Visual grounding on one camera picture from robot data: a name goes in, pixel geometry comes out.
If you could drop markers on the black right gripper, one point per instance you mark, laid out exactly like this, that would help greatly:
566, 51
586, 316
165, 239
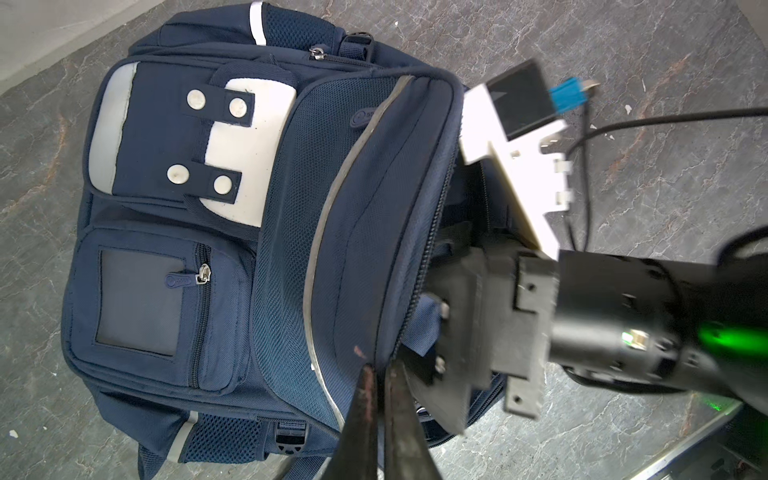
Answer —
496, 299

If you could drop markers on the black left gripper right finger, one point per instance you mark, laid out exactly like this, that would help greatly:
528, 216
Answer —
407, 454

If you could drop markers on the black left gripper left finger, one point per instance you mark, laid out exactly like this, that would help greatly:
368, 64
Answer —
356, 456

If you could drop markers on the navy blue student backpack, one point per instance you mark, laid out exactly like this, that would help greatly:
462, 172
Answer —
263, 195

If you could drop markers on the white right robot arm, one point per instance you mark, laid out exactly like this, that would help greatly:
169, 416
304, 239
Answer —
630, 325

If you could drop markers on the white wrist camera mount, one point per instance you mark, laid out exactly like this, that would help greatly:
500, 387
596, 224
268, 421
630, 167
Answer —
510, 127

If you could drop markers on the slotted aluminium floor rail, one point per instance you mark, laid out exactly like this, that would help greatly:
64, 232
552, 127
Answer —
733, 445

